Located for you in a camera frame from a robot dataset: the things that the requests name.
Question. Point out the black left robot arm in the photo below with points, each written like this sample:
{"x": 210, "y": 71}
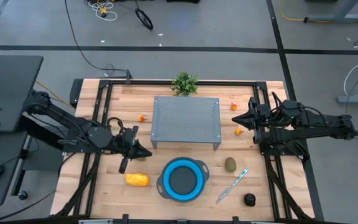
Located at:
{"x": 99, "y": 137}

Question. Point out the yellow mango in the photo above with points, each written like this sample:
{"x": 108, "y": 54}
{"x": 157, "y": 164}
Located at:
{"x": 137, "y": 180}

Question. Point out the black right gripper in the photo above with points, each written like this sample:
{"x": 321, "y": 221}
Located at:
{"x": 264, "y": 115}

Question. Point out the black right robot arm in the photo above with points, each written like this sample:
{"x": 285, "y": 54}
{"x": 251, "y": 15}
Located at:
{"x": 315, "y": 119}

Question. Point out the black two-level desk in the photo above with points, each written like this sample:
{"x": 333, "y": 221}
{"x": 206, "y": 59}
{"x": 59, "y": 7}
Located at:
{"x": 11, "y": 93}

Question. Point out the black floor case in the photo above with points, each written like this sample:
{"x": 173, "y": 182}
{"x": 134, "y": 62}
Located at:
{"x": 182, "y": 1}

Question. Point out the black avocado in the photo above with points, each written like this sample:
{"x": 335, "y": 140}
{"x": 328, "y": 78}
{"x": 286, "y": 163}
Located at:
{"x": 250, "y": 199}

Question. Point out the black table clamp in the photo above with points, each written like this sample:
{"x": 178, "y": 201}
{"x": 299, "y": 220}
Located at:
{"x": 125, "y": 218}
{"x": 235, "y": 219}

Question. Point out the small orange toy fruit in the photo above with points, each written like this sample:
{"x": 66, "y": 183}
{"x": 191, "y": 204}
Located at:
{"x": 234, "y": 107}
{"x": 141, "y": 118}
{"x": 238, "y": 131}

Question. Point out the grey perforated metal shelf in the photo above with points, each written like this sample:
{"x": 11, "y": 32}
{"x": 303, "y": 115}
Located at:
{"x": 185, "y": 121}

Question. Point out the blue grey collapsible colander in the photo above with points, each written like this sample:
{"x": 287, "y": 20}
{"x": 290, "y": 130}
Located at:
{"x": 183, "y": 180}

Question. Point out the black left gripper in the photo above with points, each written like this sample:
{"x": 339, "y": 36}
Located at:
{"x": 129, "y": 138}

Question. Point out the small green potted plant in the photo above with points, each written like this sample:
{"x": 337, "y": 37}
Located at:
{"x": 184, "y": 84}

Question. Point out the black aluminium table frame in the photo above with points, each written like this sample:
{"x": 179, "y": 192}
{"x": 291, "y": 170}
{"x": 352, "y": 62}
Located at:
{"x": 228, "y": 83}

